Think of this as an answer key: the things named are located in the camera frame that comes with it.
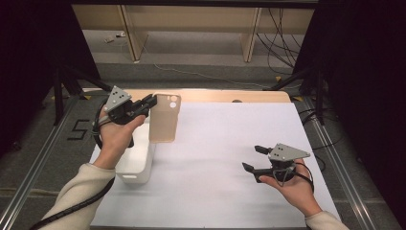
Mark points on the yellow floor tape piece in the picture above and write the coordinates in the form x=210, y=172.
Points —
x=298, y=98
x=278, y=78
x=86, y=96

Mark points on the person's right hand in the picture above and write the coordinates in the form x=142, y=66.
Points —
x=300, y=193

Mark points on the light wooden desk frame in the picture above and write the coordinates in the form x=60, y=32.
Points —
x=191, y=19

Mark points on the small white floor object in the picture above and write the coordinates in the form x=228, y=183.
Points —
x=109, y=39
x=121, y=34

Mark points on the black tripod stand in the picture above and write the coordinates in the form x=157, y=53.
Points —
x=58, y=96
x=319, y=96

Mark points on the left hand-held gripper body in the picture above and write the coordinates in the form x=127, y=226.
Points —
x=116, y=99

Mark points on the person's left hand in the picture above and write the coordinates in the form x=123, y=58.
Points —
x=115, y=140

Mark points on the beige phone case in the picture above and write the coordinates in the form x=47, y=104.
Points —
x=164, y=121

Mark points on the white plastic storage bin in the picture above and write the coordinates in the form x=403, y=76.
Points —
x=137, y=159

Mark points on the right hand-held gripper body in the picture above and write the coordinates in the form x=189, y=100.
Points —
x=285, y=154

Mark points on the aluminium floor rail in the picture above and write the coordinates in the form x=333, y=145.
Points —
x=30, y=179
x=352, y=191

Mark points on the white table cover sheet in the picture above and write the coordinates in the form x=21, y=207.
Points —
x=217, y=191

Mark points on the black curtain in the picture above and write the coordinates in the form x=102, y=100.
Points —
x=367, y=80
x=28, y=64

